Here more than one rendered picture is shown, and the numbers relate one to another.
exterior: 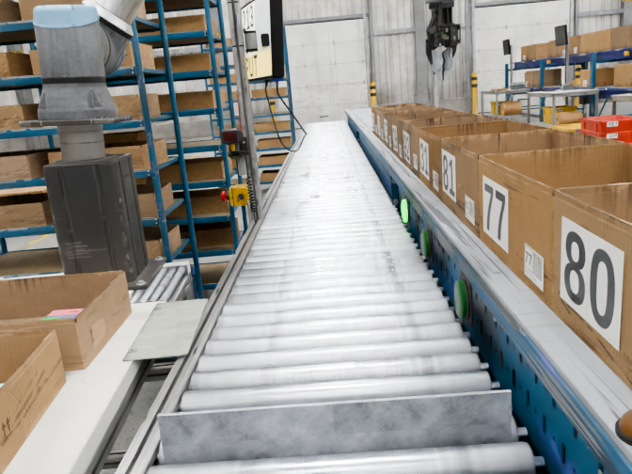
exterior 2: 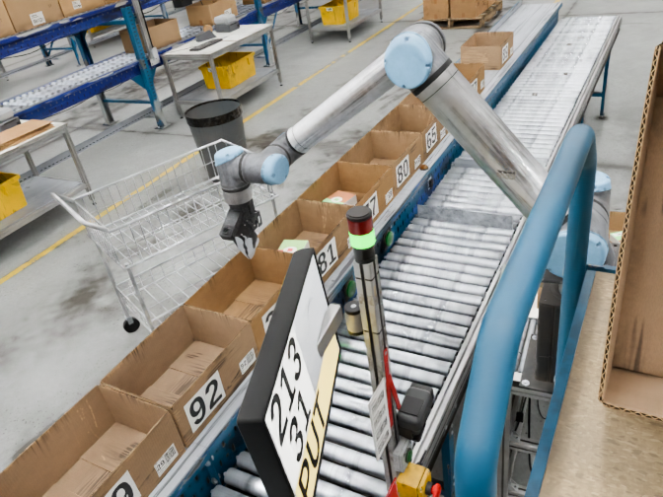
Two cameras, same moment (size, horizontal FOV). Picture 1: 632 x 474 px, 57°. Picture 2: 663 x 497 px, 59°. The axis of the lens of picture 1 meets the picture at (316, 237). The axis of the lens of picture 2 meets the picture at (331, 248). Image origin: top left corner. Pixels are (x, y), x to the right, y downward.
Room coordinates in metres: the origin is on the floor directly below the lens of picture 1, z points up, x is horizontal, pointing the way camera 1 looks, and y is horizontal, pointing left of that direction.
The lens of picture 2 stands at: (3.07, 0.67, 2.21)
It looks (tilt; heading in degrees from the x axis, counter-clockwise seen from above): 32 degrees down; 211
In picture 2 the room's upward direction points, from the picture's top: 10 degrees counter-clockwise
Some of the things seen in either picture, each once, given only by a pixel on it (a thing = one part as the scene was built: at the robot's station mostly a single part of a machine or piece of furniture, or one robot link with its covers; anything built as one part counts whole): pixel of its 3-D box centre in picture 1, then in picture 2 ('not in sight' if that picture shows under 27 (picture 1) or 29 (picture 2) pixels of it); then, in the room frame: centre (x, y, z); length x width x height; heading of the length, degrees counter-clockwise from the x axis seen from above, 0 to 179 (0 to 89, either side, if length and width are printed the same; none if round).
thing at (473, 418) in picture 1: (335, 433); (463, 218); (0.69, 0.00, 0.76); 0.46 x 0.01 x 0.09; 88
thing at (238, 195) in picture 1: (237, 197); (421, 472); (2.14, 0.28, 0.84); 0.15 x 0.09 x 0.07; 178
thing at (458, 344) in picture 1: (334, 359); (443, 257); (0.98, -0.01, 0.72); 0.52 x 0.05 x 0.05; 88
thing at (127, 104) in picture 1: (102, 109); not in sight; (2.57, 0.85, 1.19); 0.40 x 0.30 x 0.10; 88
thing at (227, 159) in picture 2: not in sight; (232, 168); (1.76, -0.41, 1.51); 0.10 x 0.09 x 0.12; 93
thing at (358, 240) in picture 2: not in sight; (361, 229); (2.17, 0.21, 1.62); 0.05 x 0.05 x 0.06
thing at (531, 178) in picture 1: (596, 212); (347, 197); (0.94, -0.47, 0.96); 0.39 x 0.29 x 0.17; 178
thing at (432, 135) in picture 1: (478, 157); (253, 298); (1.73, -0.50, 0.96); 0.39 x 0.29 x 0.17; 178
